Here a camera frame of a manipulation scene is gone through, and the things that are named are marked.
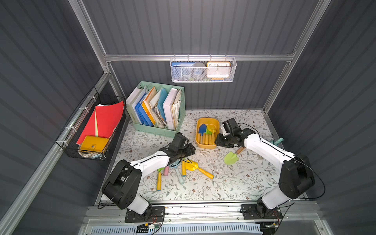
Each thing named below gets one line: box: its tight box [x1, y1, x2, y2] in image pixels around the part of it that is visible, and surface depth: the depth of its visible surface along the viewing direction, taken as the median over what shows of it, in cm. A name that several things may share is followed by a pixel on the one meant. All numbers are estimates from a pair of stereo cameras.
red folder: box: [76, 100, 125, 145], surface depth 75 cm
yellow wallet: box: [79, 135, 110, 153], surface depth 66 cm
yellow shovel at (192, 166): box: [185, 159, 214, 180], surface depth 90 cm
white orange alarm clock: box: [206, 61, 231, 80], surface depth 90 cm
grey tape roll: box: [190, 62, 208, 80], surface depth 89 cm
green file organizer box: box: [125, 81, 187, 139], surface depth 98 cm
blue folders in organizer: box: [134, 101, 154, 127], surface depth 98 cm
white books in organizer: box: [162, 88, 182, 131], surface depth 95 cm
